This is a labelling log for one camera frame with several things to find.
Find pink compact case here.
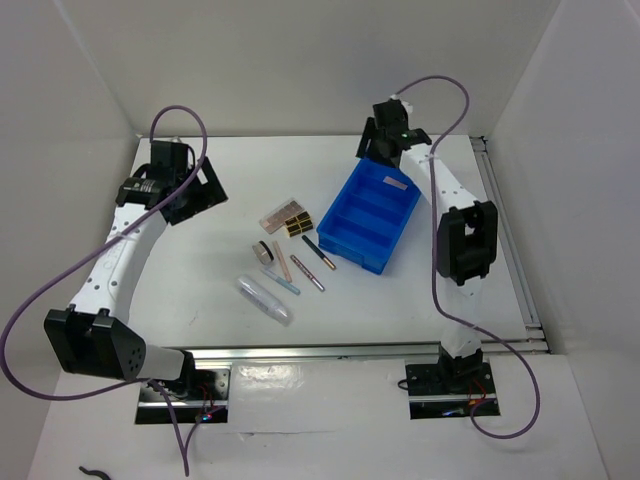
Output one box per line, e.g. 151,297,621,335
383,176,408,191

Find clear eyeshadow palette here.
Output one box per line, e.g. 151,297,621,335
259,198,305,234

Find pink concealer stick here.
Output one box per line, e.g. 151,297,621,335
272,240,293,283

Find light blue makeup pen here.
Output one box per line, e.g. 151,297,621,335
261,269,301,296

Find dark green eyeliner pencil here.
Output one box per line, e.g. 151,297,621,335
301,234,337,271

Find maroon silver makeup pen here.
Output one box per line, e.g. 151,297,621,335
289,254,326,292

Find clear plastic tube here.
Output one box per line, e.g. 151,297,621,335
236,275,293,326

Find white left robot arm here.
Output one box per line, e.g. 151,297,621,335
44,140,228,399

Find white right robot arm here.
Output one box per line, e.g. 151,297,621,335
357,96,498,392

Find blue plastic organizer bin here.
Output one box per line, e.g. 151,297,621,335
316,158,421,275

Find black gold lipstick upper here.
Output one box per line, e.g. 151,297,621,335
285,211,311,227

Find black hook on floor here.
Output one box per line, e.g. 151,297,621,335
78,466,111,480

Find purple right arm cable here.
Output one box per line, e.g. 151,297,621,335
397,75,544,440

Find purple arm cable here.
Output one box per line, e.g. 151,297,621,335
397,75,544,440
0,104,221,477

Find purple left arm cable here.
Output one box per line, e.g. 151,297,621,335
0,104,221,477

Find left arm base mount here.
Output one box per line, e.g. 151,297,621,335
135,366,231,425

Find aluminium front rail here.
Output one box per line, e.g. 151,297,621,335
189,340,551,365

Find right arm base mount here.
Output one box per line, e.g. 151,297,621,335
397,362,500,420

